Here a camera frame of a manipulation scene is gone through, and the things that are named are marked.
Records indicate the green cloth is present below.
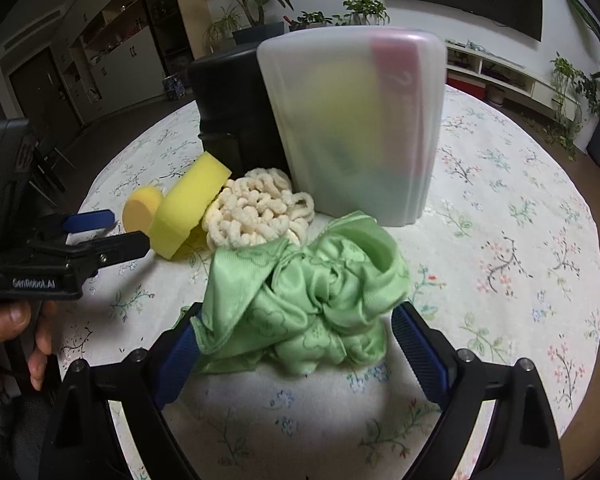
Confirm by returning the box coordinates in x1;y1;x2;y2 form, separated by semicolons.
180;211;411;376

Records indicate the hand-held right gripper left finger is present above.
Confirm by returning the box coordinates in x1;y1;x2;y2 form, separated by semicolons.
39;302;204;480

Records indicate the oblong yellow sponge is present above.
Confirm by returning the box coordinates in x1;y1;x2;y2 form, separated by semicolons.
147;151;233;261

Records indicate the translucent white plastic container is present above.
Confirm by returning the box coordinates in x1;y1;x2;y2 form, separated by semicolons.
256;26;448;228

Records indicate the plant in ribbed grey pot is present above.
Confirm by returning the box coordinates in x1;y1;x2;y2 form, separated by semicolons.
287;10;333;33

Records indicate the small blue toy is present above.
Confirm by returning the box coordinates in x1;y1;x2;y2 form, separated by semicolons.
162;75;186;101

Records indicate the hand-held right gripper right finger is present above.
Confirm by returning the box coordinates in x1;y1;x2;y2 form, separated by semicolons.
391;302;566;480

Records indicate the white television cabinet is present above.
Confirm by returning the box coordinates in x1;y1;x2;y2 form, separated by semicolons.
445;40;581;111

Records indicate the white wall cabinet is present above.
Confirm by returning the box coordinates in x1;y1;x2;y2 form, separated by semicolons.
0;0;171;126

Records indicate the black plastic container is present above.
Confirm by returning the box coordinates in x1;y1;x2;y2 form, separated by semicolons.
187;42;293;173

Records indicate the dark display cabinet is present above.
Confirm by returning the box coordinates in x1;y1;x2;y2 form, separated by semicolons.
135;0;196;76

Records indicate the trailing green plant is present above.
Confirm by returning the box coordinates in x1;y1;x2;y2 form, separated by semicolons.
332;0;391;28

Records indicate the trailing plant in white pot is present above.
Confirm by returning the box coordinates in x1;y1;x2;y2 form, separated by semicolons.
517;52;600;161

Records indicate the dark chair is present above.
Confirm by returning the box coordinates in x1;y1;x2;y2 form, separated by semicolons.
30;145;76;206

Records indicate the round yellow sponge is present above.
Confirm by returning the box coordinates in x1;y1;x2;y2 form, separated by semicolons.
122;186;163;233

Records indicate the thin-leaved plant on stand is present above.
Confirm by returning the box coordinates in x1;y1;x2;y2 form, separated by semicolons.
202;5;243;53

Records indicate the red storage box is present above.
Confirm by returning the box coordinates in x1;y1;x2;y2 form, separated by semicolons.
447;74;486;101

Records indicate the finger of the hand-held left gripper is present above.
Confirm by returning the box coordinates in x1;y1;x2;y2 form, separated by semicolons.
40;209;117;237
71;231;151;268

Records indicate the person's left hand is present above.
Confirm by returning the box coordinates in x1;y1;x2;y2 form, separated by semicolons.
0;300;59;393

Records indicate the cream chunky knit pad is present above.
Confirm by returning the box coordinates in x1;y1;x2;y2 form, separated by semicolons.
200;167;316;251

